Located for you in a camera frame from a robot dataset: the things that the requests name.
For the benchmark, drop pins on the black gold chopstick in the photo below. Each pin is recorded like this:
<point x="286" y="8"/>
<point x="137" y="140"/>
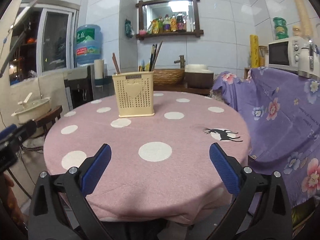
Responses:
<point x="151" y="57"/>

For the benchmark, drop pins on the dark wooden wall shelf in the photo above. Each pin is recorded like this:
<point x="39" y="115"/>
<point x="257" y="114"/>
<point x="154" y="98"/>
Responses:
<point x="154" y="18"/>

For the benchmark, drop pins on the tall beige mat roll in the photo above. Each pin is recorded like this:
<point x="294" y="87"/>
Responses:
<point x="306" y="27"/>

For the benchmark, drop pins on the blue water jug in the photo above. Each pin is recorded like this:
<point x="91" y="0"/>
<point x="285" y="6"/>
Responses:
<point x="88" y="44"/>

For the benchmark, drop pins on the cream cooking pot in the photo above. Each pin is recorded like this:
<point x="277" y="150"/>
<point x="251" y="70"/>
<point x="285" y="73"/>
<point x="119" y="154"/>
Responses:
<point x="31" y="110"/>

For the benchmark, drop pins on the pink polka dot tablecloth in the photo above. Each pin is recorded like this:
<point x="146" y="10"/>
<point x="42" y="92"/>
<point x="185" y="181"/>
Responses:
<point x="160" y="165"/>

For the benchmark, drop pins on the brown wooden chopstick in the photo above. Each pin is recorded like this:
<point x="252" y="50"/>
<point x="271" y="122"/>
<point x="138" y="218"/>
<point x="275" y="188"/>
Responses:
<point x="114" y="59"/>
<point x="156" y="57"/>

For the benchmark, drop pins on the green hanging packet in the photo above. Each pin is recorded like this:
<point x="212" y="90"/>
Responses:
<point x="129" y="32"/>

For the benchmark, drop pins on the purple floral cloth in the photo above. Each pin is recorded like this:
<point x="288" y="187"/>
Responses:
<point x="281" y="111"/>

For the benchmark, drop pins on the woven basin sink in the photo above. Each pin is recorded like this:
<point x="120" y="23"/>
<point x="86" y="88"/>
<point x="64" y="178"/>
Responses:
<point x="165" y="77"/>

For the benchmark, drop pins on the white kettle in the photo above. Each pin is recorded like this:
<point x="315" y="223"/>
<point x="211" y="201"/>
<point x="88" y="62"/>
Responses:
<point x="308" y="64"/>

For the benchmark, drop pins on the cream plastic utensil holder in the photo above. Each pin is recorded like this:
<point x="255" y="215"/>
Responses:
<point x="134" y="94"/>

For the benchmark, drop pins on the green stacked containers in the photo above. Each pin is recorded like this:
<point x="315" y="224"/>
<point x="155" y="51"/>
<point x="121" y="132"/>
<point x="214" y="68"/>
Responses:
<point x="280" y="28"/>

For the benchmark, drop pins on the left hand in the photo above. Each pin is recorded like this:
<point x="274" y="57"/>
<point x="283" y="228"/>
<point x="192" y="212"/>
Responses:
<point x="11" y="202"/>

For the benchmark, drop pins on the yellow roll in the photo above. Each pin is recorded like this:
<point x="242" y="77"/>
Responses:
<point x="254" y="51"/>

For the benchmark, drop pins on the dark soy sauce bottle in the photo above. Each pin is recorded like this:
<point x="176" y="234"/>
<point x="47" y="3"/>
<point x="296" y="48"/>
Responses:
<point x="180" y="22"/>

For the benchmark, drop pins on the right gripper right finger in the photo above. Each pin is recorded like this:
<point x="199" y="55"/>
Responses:
<point x="272" y="217"/>

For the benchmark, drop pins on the grey water dispenser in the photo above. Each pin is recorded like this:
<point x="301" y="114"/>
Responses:
<point x="80" y="86"/>

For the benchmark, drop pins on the white microwave oven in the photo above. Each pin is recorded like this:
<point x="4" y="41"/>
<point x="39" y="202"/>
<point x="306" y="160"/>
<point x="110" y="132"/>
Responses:
<point x="284" y="53"/>

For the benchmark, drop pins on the yellow oil bottle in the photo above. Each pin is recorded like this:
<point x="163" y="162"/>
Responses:
<point x="173" y="24"/>

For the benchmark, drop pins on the white brown rice cooker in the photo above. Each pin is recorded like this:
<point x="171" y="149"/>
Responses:
<point x="198" y="76"/>

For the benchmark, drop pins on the bronze faucet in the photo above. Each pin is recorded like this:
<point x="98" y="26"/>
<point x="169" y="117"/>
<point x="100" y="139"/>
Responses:
<point x="181" y="61"/>

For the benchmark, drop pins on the paper cup stack holder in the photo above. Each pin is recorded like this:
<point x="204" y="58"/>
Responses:
<point x="101" y="77"/>

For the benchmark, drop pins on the dark wooden chair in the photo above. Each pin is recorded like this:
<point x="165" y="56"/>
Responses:
<point x="49" y="118"/>

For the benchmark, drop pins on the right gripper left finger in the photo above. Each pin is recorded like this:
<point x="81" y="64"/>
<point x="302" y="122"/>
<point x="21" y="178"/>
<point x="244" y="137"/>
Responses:
<point x="59" y="209"/>

